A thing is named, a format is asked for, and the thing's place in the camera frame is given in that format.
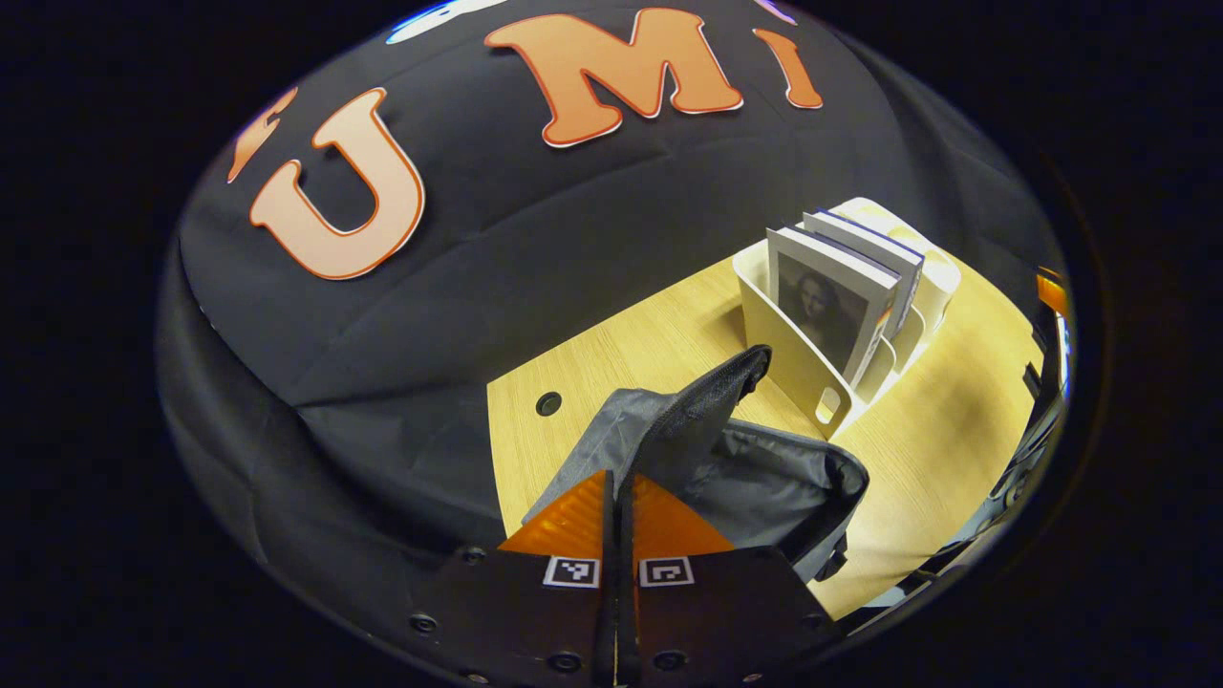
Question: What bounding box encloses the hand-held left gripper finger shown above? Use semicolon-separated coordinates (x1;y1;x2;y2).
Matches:
411;470;617;688
621;475;842;688

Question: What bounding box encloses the blue cover book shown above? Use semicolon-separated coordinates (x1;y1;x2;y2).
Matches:
803;209;926;340

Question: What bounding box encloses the grey schoolbag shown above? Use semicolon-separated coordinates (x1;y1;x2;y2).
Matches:
524;346;870;584

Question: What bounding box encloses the grey portrait cover book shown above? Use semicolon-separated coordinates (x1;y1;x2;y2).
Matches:
766;226;901;388

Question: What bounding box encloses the white bookshelf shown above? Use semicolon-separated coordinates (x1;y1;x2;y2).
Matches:
733;197;961;441

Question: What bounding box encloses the black backdrop cloth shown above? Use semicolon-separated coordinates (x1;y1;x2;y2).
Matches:
158;0;1066;660

